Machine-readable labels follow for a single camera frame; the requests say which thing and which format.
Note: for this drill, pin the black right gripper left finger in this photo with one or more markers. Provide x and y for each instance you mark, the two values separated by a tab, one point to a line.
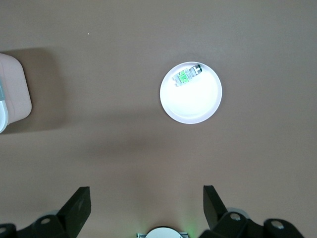
74	213

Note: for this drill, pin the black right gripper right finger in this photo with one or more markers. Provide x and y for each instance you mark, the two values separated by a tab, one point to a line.
218	218

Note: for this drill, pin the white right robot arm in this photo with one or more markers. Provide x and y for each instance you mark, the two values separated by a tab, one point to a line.
162	233

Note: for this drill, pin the white lidded storage box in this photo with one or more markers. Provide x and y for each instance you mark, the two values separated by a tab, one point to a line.
17	86

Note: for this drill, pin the brown table mat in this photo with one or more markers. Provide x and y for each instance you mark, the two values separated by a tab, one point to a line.
99	124

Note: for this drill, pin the pale pink round plate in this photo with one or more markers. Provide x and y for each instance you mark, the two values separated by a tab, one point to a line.
193	104

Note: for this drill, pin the green clear small connector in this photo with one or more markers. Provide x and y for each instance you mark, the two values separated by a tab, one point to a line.
184	77

